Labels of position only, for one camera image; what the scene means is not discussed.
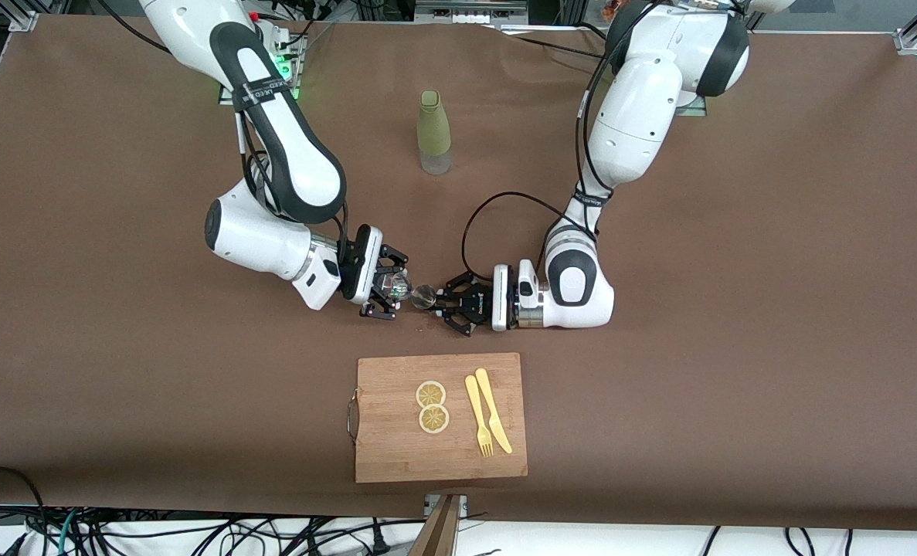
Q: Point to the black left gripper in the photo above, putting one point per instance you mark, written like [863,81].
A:
[476,303]

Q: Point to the steel double jigger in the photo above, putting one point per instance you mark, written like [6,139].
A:
[425,296]

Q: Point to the yellow plastic fork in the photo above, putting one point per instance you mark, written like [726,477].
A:
[475,409]

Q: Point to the yellow plastic knife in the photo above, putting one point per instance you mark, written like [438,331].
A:
[489,405]

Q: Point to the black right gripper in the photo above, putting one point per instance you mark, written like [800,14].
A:
[383,272]

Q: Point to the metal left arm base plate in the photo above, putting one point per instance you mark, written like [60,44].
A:
[694,108]

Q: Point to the clear glass measuring beaker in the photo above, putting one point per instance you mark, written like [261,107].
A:
[398,287]

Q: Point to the aluminium frame profile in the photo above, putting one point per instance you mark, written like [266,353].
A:
[466,11]

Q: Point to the aluminium corner bracket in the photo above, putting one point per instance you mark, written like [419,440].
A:
[22,23]
[908,42]

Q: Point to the green sleeved glass bottle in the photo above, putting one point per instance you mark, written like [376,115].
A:
[433,131]

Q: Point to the small metal bracket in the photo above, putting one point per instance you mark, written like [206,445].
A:
[429,506]

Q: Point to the wooden cutting board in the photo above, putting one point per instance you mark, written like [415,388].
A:
[396,448]

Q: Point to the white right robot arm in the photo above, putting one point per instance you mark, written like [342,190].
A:
[288,139]

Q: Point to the brown table cover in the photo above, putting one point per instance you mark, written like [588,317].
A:
[118,347]

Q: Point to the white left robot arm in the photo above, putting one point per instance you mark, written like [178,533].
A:
[628,116]

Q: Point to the yellow lemon slice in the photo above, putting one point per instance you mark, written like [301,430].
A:
[433,419]
[430,394]

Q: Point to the wooden post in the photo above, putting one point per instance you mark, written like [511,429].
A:
[439,533]

